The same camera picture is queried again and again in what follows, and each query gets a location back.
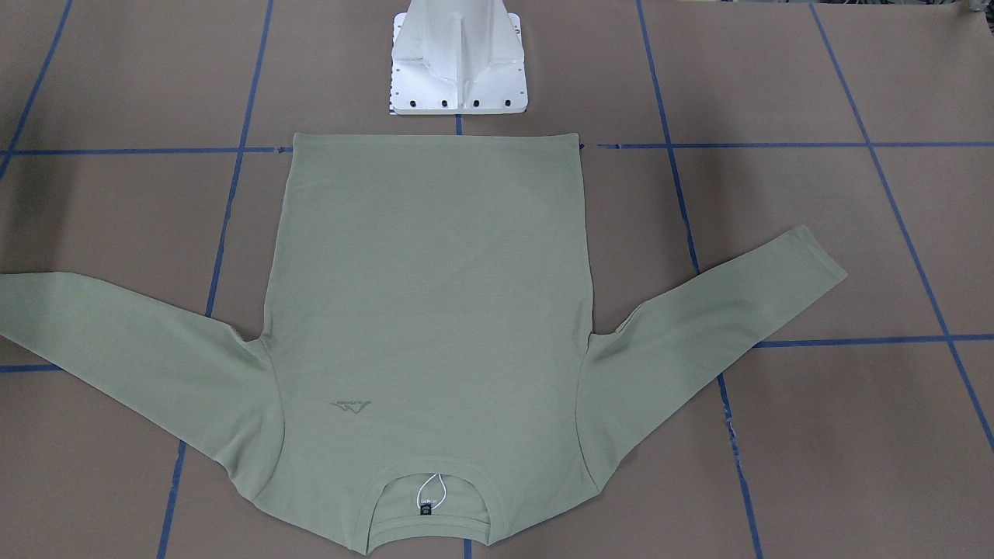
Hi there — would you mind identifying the olive green long-sleeve shirt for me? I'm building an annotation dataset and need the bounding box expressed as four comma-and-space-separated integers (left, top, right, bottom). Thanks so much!
2, 134, 847, 554

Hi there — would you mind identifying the white hang tag string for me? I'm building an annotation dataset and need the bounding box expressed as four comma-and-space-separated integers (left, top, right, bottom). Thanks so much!
418, 474, 449, 512

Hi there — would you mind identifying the white metal pedestal base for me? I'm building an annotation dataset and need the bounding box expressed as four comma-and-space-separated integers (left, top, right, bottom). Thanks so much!
388, 1, 529, 116

